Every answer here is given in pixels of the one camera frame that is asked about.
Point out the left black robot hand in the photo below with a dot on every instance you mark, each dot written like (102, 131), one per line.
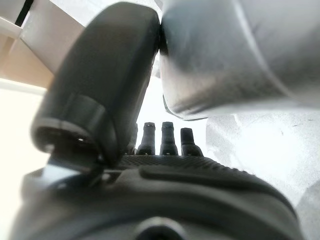
(105, 75)

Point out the beige wooden cabinet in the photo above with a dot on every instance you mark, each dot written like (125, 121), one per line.
(25, 62)

